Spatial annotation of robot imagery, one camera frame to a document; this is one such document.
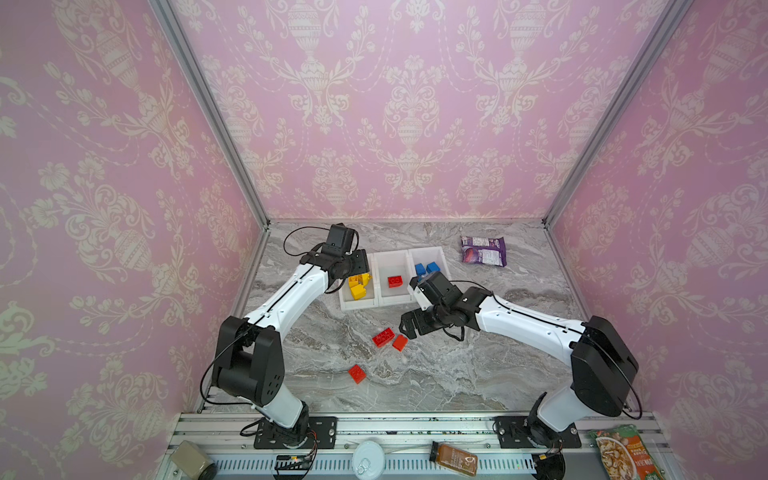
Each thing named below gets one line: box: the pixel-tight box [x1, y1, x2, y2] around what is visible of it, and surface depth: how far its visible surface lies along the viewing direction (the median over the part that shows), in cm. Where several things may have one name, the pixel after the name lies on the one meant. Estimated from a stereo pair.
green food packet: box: [589, 424, 665, 480], surface depth 72 cm
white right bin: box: [408, 246, 452, 281], surface depth 107 cm
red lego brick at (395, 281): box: [388, 275, 403, 288], surface depth 102 cm
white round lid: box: [351, 440, 385, 480], surface depth 67 cm
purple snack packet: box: [460, 236, 507, 267], surface depth 111 cm
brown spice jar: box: [429, 441, 479, 477], surface depth 69 cm
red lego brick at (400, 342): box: [392, 334, 409, 352], surface depth 91 cm
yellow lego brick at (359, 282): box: [348, 273, 372, 291], surface depth 101 cm
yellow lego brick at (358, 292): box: [351, 284, 367, 301], surface depth 100 cm
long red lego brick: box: [372, 327, 395, 348], surface depth 91 cm
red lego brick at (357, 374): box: [348, 364, 367, 384], surface depth 84 cm
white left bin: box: [338, 252, 379, 311], surface depth 97 cm
